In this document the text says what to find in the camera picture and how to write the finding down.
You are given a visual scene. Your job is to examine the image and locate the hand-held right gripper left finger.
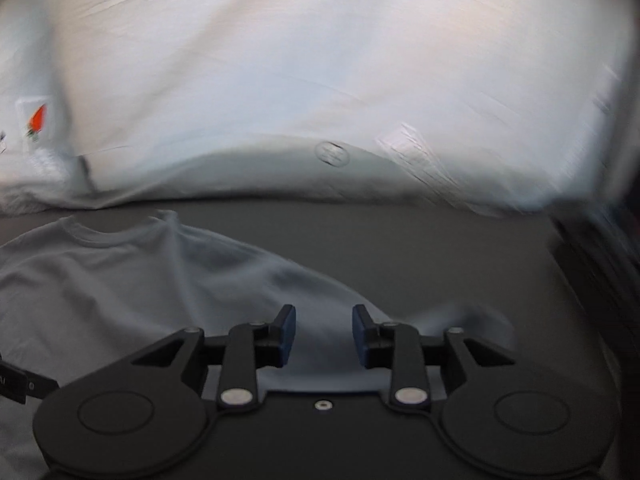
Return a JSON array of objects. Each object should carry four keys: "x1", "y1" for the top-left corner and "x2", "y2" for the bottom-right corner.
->
[{"x1": 127, "y1": 304, "x2": 298, "y2": 407}]

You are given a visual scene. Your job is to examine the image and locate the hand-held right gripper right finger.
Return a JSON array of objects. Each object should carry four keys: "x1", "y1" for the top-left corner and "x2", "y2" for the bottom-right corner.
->
[{"x1": 351, "y1": 304, "x2": 521, "y2": 407}]

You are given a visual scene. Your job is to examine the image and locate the light blue shirt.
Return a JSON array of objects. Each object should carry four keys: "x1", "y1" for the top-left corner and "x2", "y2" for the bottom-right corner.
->
[{"x1": 0, "y1": 209, "x2": 517, "y2": 480}]

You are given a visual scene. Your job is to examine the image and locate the dark folded garment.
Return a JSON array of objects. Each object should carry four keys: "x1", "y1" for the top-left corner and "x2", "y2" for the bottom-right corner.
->
[{"x1": 547, "y1": 205, "x2": 640, "y2": 321}]

